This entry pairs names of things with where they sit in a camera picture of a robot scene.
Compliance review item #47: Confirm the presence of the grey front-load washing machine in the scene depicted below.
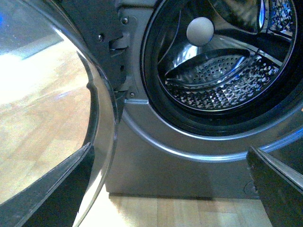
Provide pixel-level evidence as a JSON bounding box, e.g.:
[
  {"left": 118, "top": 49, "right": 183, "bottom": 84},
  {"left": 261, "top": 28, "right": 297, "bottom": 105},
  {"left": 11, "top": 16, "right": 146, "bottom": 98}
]
[{"left": 56, "top": 0, "right": 303, "bottom": 200}]

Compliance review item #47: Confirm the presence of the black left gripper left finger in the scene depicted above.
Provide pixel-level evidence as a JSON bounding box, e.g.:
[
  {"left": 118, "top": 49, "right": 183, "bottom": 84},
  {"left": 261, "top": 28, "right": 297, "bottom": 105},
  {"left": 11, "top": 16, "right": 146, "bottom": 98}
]
[{"left": 0, "top": 143, "right": 95, "bottom": 227}]

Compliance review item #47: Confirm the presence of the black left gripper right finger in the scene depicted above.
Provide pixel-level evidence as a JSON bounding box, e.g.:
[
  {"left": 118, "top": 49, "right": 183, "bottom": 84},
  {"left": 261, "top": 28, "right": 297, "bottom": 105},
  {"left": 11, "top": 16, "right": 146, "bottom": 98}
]
[{"left": 246, "top": 146, "right": 303, "bottom": 227}]

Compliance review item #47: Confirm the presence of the white drum centre cap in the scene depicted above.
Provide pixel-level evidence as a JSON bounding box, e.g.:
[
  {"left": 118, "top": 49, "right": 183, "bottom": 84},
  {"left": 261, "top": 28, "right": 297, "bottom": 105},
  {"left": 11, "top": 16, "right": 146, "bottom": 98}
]
[{"left": 186, "top": 17, "right": 214, "bottom": 46}]

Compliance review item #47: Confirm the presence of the round washing machine door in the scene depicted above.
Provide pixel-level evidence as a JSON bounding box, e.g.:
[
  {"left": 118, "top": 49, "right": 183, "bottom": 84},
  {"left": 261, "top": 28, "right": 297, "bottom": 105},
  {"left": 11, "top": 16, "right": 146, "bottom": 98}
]
[{"left": 0, "top": 0, "right": 117, "bottom": 227}]

